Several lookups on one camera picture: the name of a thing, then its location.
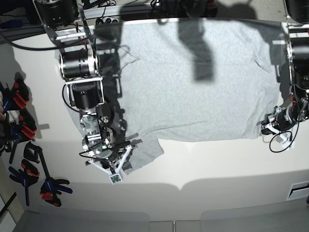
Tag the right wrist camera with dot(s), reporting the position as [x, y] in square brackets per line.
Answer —
[116, 178]

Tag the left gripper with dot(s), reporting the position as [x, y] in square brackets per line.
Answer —
[280, 123]

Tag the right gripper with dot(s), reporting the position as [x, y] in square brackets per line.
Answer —
[111, 160]

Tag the grey T-shirt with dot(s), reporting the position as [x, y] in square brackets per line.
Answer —
[196, 80]

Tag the blue red bar clamp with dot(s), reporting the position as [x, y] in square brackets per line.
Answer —
[51, 187]
[17, 97]
[12, 133]
[27, 177]

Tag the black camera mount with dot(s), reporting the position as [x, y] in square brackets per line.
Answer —
[195, 8]

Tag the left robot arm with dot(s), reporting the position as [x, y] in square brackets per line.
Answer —
[297, 47]

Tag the person hand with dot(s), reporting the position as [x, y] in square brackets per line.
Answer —
[2, 112]

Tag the black strip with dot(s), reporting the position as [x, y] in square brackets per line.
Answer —
[5, 207]

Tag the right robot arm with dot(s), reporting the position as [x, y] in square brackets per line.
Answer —
[89, 64]

